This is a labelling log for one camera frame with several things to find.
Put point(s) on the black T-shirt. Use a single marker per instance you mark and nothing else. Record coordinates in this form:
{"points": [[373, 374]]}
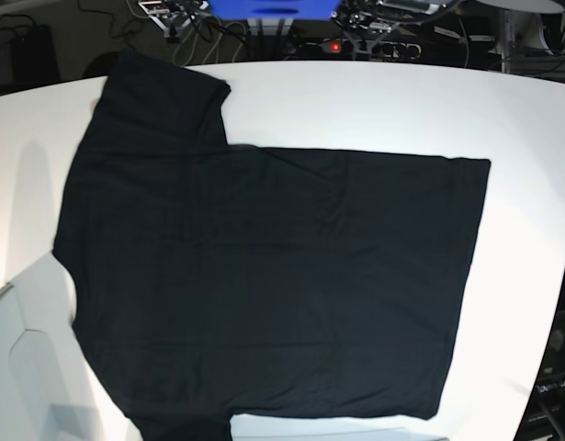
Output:
{"points": [[214, 279]]}

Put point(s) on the black power strip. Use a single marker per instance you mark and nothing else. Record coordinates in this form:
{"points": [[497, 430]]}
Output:
{"points": [[367, 50]]}

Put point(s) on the blue box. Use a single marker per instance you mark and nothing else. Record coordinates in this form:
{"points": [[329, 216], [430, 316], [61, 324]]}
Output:
{"points": [[296, 9]]}

